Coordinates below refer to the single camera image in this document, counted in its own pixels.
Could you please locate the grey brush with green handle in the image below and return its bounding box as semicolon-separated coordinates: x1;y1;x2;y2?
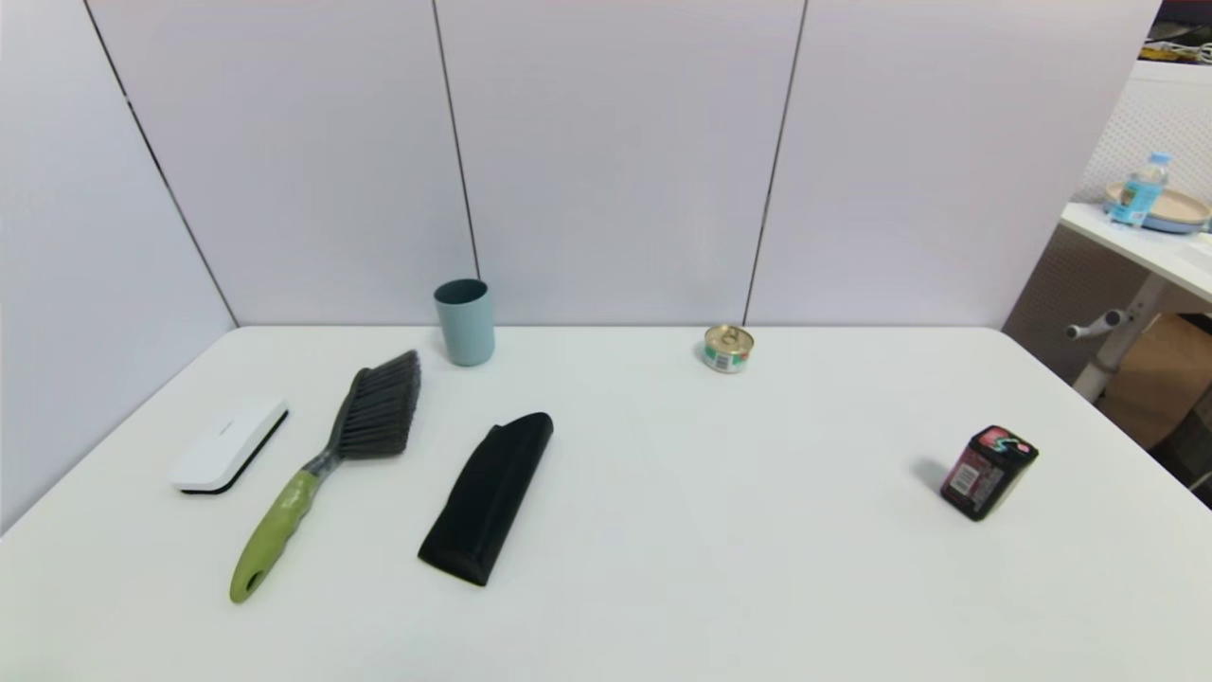
229;350;422;604

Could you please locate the black glasses case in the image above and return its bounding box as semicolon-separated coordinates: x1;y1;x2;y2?
418;412;555;587

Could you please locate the small tin can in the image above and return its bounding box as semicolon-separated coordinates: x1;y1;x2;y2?
704;324;756;374

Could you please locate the white side desk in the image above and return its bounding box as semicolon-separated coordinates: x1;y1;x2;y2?
1059;201;1212;404

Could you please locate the beige round plate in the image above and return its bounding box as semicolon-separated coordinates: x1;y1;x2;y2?
1106;182;1212;234

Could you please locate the clear water bottle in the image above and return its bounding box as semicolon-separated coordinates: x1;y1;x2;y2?
1120;150;1175;226

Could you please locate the white desk crank handle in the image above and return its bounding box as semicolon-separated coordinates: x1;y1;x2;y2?
1066;308;1132;340

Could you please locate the brown cardboard box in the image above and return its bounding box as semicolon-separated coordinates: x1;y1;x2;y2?
1098;313;1212;451

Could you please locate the black gum box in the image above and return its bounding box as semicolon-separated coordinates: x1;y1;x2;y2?
939;424;1040;523

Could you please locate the perforated partition panel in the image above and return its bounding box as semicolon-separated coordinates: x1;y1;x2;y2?
1002;59;1212;385

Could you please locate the white whiteboard eraser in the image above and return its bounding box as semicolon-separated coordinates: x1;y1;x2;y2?
170;398;290;495

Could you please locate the light blue plastic cup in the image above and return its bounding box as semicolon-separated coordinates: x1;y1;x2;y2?
434;278;496;368

